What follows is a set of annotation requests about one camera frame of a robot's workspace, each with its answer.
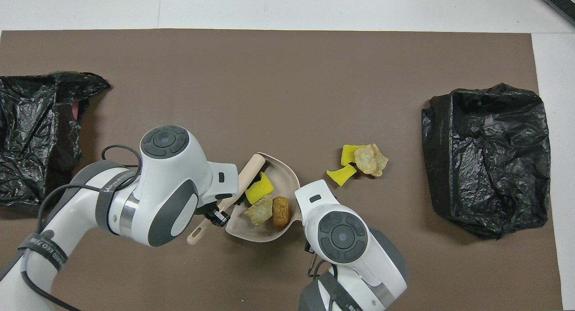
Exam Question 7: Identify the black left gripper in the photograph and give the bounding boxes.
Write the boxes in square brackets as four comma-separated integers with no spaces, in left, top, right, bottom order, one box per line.
[196,193,235,227]

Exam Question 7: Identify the brown cork chunk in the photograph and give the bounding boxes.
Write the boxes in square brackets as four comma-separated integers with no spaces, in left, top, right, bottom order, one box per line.
[272,195,292,228]

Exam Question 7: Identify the black plastic trash bag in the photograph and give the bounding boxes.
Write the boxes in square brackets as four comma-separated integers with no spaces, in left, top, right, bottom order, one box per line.
[0,71,111,213]
[421,82,552,240]

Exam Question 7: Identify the brown table mat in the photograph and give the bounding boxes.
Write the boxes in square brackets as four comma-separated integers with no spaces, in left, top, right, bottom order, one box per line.
[0,29,564,311]

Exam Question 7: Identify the yellow sponge piece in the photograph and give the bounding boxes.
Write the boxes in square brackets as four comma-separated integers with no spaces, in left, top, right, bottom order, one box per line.
[341,144,367,166]
[245,171,274,204]
[326,164,358,187]

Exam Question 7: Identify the beige paper wad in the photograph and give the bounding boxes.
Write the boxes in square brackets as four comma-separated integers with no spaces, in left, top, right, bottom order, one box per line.
[354,143,389,178]
[244,194,274,227]

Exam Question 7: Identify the beige hand brush black bristles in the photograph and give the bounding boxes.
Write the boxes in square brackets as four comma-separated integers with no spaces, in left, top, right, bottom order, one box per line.
[186,153,266,246]

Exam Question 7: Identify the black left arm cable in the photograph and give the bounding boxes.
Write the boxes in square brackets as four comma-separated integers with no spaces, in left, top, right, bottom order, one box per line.
[20,145,144,311]

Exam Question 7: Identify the beige plastic dustpan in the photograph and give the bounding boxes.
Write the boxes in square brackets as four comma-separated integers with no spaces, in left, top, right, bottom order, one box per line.
[225,152,301,243]

